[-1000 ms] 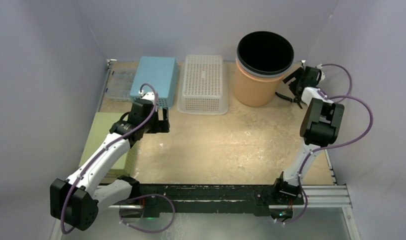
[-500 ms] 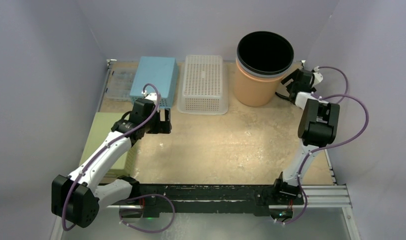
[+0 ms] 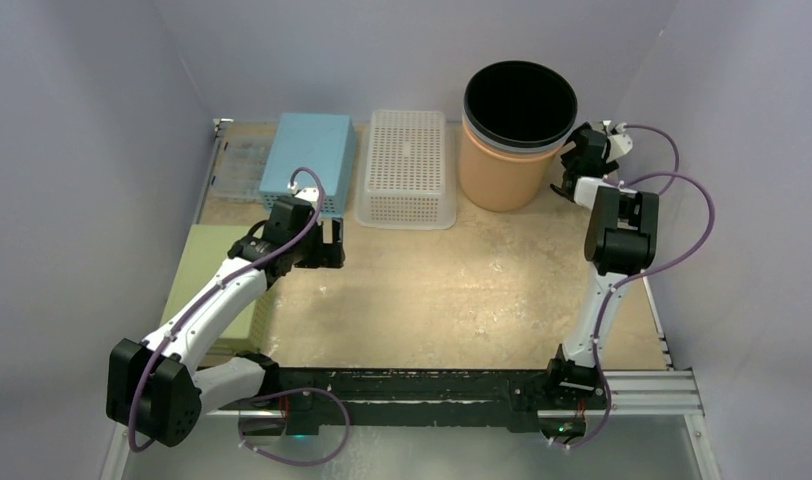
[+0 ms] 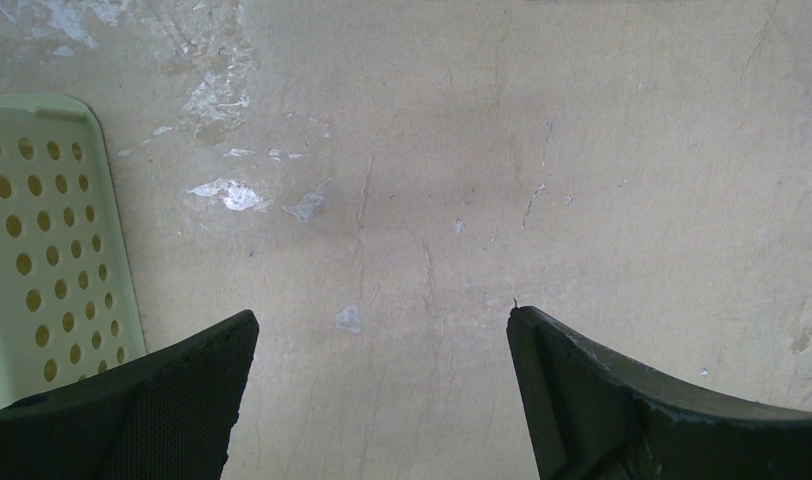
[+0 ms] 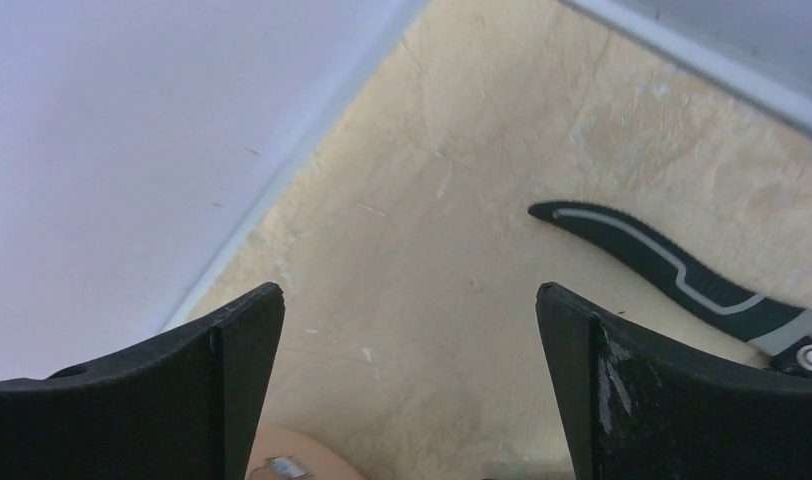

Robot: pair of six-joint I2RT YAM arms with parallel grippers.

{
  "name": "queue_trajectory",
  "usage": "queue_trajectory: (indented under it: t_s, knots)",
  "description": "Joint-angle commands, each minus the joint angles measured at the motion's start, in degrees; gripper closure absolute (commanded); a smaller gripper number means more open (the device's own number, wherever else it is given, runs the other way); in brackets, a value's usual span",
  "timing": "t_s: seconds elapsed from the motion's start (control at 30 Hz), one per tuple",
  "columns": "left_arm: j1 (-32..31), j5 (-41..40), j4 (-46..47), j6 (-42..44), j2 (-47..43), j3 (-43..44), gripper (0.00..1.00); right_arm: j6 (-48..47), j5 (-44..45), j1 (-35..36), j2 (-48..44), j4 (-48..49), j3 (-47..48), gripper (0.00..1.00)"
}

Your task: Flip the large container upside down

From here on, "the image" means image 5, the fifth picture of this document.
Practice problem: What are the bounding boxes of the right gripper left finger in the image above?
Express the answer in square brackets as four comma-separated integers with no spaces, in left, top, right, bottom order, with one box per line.
[0,283,285,479]

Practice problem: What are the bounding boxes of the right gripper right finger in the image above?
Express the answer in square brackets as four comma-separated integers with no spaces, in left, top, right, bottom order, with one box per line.
[535,282,812,479]

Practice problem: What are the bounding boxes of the orange bucket black rim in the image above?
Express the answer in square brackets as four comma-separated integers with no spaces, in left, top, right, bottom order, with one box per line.
[245,424,364,480]

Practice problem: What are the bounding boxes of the black pliers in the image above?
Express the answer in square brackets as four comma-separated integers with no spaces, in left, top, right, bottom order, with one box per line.
[528,200,812,379]

